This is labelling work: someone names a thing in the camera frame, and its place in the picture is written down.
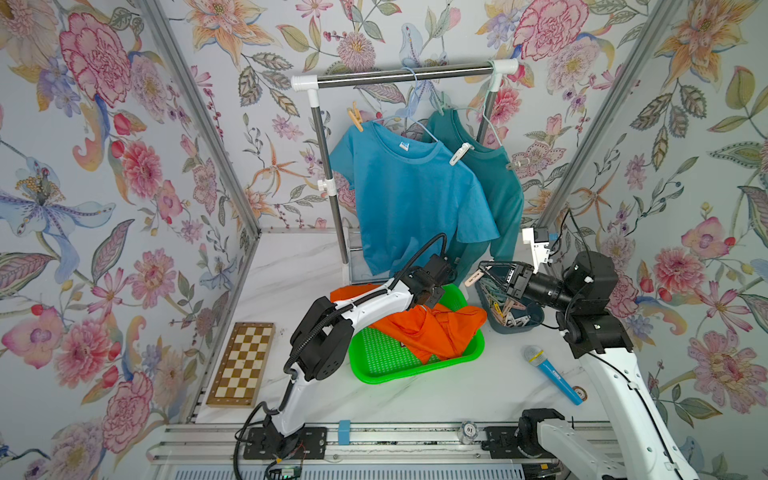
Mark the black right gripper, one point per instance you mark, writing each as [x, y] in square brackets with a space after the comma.
[516, 282]

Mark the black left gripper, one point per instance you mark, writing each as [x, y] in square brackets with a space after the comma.
[436, 297]

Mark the pale pink clothespin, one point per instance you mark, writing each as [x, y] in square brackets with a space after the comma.
[473, 278]

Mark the orange garment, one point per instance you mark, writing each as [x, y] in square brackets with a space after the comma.
[444, 331]

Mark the teal embroidered t-shirt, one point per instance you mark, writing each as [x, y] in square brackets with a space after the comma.
[489, 162]

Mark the blue garment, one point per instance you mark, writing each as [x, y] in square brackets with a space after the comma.
[406, 192]

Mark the mint green clothespin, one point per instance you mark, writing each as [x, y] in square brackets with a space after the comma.
[441, 104]

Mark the beige yellow clothespin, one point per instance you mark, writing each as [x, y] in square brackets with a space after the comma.
[356, 117]

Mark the mint green wire hanger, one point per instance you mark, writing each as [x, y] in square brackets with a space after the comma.
[486, 123]

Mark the light blue wire hanger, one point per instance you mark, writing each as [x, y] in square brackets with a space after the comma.
[409, 112]

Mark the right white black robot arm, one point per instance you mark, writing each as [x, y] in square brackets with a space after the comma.
[601, 344]

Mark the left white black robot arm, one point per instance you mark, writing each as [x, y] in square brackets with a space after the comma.
[320, 343]

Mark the dark teal clothespin bin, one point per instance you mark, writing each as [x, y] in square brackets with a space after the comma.
[513, 316]

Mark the bright green plastic tray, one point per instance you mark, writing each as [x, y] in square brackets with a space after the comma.
[376, 358]

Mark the blue toy microphone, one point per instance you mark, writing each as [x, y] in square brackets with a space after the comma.
[536, 357]

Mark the metal clothes rack white joints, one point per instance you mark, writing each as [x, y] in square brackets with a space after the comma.
[313, 84]

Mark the wooden chessboard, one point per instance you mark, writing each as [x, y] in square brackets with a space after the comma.
[239, 373]

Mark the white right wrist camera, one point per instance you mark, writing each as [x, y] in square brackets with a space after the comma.
[538, 240]

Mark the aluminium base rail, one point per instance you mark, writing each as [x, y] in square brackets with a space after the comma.
[454, 450]

